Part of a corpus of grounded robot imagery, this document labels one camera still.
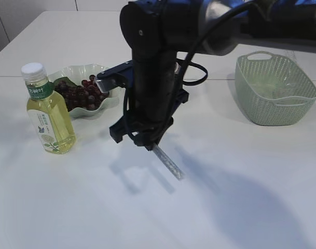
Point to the green tea bottle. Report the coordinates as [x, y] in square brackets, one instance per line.
[47, 110]

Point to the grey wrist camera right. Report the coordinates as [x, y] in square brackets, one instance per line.
[117, 76]

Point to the clear plastic sheet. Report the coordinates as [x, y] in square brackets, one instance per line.
[285, 74]

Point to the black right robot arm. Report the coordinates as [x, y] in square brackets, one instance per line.
[165, 35]

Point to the grey glitter pen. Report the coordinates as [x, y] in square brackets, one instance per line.
[168, 162]

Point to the green woven plastic basket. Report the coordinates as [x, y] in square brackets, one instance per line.
[255, 90]

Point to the purple grape bunch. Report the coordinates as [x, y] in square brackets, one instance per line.
[87, 95]

